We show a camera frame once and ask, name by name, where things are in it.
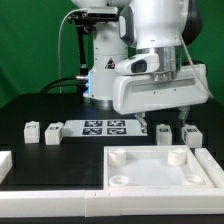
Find white sheet with markers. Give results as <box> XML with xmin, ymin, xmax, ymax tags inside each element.
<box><xmin>64</xmin><ymin>119</ymin><xmax>145</xmax><ymax>137</ymax></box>

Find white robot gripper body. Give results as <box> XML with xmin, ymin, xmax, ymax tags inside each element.
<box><xmin>113</xmin><ymin>53</ymin><xmax>209</xmax><ymax>115</ymax></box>

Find white thin cable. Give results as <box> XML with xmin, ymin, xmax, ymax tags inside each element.
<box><xmin>57</xmin><ymin>9</ymin><xmax>81</xmax><ymax>94</ymax></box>

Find white left fence piece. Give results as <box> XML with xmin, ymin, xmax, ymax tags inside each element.
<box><xmin>0</xmin><ymin>151</ymin><xmax>13</xmax><ymax>184</ymax></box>

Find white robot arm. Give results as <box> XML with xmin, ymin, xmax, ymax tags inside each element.
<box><xmin>71</xmin><ymin>0</ymin><xmax>210</xmax><ymax>131</ymax></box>

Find black cables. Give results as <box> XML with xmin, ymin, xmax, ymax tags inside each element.
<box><xmin>39</xmin><ymin>77</ymin><xmax>89</xmax><ymax>94</ymax></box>

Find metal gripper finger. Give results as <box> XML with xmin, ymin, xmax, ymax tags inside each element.
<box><xmin>178</xmin><ymin>107</ymin><xmax>190</xmax><ymax>126</ymax></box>
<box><xmin>135</xmin><ymin>112</ymin><xmax>147</xmax><ymax>133</ymax></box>

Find white fence rail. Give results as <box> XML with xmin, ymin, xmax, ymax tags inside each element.
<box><xmin>0</xmin><ymin>187</ymin><xmax>224</xmax><ymax>218</ymax></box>
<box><xmin>195</xmin><ymin>148</ymin><xmax>224</xmax><ymax>189</ymax></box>

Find white right fence rail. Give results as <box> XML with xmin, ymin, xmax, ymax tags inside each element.
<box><xmin>195</xmin><ymin>148</ymin><xmax>224</xmax><ymax>189</ymax></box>

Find black camera on stand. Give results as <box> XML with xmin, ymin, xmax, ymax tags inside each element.
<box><xmin>68</xmin><ymin>6</ymin><xmax>118</xmax><ymax>76</ymax></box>

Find white front fence rail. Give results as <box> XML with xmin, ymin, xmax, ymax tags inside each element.
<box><xmin>0</xmin><ymin>187</ymin><xmax>224</xmax><ymax>218</ymax></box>

